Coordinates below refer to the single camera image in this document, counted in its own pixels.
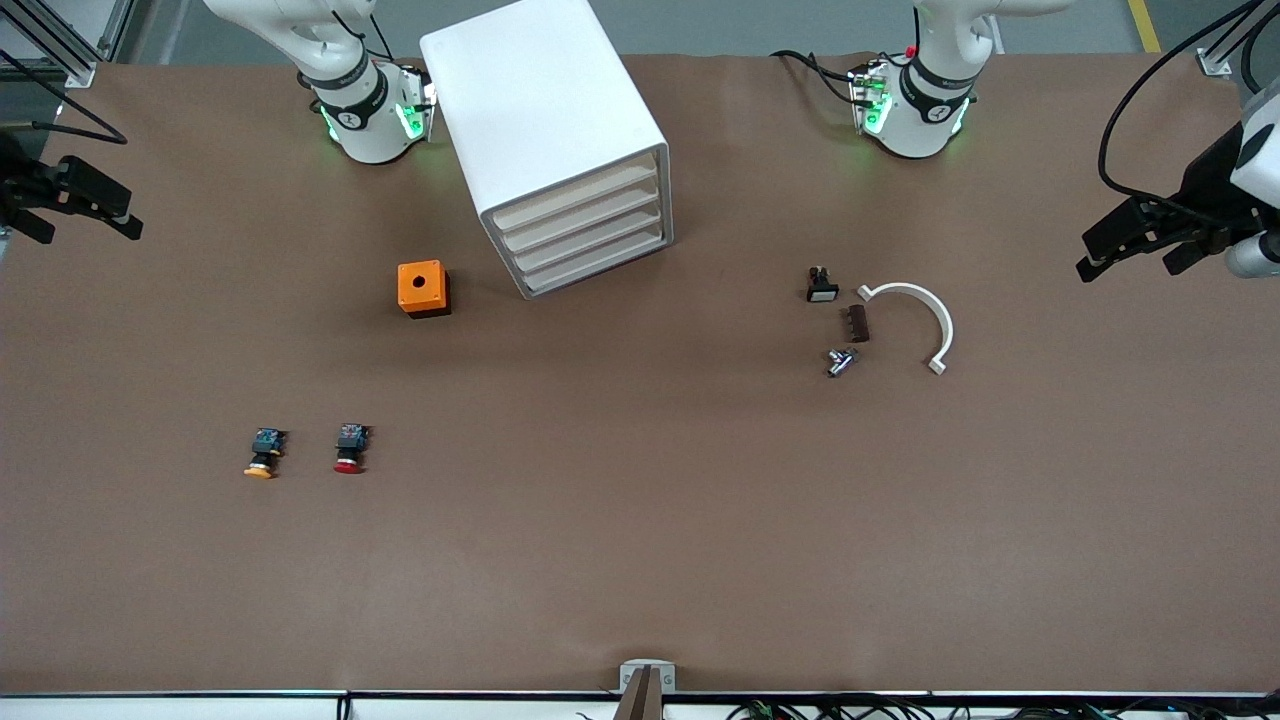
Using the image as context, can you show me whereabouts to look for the red mushroom push button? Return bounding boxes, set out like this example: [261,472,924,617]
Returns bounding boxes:
[333,423,372,475]

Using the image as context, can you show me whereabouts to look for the yellow mushroom push button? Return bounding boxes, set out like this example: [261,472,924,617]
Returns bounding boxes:
[243,428,289,480]

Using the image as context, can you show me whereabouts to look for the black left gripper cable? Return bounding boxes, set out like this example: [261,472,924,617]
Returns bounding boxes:
[1097,0,1280,201]

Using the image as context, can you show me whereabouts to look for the aluminium frame post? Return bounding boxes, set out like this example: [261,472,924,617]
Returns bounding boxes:
[0,0,136,89]
[1198,0,1280,79]

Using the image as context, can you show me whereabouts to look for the tangled black cables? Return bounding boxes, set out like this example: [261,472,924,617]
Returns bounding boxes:
[730,698,1280,720]

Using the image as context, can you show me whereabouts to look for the black arm base cable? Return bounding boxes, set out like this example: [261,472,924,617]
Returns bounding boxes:
[770,50,861,106]

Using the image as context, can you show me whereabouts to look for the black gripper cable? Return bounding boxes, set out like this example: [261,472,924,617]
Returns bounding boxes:
[0,50,129,147]
[1097,0,1280,201]

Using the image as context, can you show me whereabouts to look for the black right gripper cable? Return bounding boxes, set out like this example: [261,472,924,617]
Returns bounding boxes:
[0,50,129,147]

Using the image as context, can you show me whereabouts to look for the grey table edge bracket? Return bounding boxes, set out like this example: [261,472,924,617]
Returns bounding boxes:
[618,660,677,720]

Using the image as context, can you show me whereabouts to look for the orange button enclosure box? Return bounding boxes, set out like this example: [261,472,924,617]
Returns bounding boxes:
[397,259,452,320]

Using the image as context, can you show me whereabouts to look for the white curved plastic piece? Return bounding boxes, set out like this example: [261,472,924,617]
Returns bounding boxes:
[858,283,954,376]

